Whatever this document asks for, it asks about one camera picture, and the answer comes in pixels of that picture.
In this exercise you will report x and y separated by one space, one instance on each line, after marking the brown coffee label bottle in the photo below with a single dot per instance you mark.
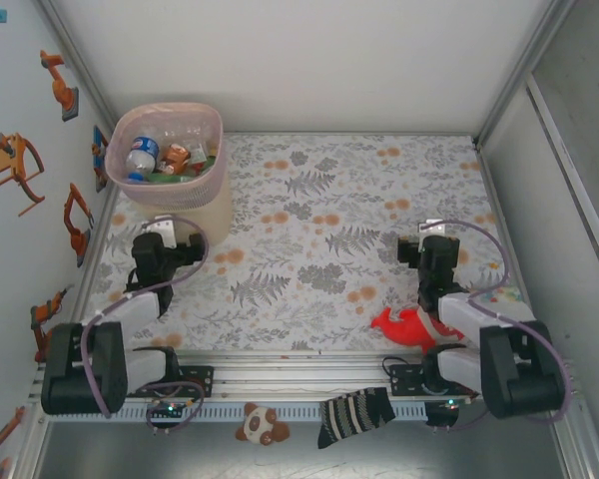
175 157

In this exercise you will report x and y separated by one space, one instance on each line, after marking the lime picture label bottle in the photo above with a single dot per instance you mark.
200 153

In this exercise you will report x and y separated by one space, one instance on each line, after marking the clear unlabelled bottle white cap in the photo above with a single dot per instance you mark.
184 135

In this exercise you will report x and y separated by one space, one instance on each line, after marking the clear bottle blue label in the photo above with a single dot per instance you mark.
145 147

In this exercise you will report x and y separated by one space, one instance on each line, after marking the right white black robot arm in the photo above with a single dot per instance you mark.
524 379

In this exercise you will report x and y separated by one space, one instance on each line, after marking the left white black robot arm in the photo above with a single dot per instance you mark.
80 369

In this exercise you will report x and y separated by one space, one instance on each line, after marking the cream ribbed waste bin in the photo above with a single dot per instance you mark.
204 214

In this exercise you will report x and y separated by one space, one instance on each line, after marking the pink mesh bin liner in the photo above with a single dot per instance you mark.
170 197

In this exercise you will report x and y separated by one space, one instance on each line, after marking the red shark plush toy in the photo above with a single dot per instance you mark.
404 327

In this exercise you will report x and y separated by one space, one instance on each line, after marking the small green circuit board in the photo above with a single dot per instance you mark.
170 408
451 403

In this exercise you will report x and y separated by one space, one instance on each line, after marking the black striped sock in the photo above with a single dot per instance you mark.
354 414

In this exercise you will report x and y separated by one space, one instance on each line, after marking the brown white panda plush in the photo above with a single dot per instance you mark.
259 424

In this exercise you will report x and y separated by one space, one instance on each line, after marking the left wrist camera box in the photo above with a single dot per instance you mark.
160 232

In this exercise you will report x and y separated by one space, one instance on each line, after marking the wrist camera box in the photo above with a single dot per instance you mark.
434 228
160 232

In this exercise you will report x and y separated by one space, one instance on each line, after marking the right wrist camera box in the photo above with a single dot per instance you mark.
434 228

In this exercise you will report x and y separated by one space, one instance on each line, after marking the blue orange framed wall sticker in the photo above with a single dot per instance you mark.
101 159

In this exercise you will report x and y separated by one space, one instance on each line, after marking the aluminium mounting rail beam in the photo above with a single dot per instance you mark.
304 371

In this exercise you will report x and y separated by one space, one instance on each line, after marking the orange claw machine wall sticker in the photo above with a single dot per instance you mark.
15 159

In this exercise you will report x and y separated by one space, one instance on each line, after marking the aluminium frame post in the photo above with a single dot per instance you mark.
536 50
77 57

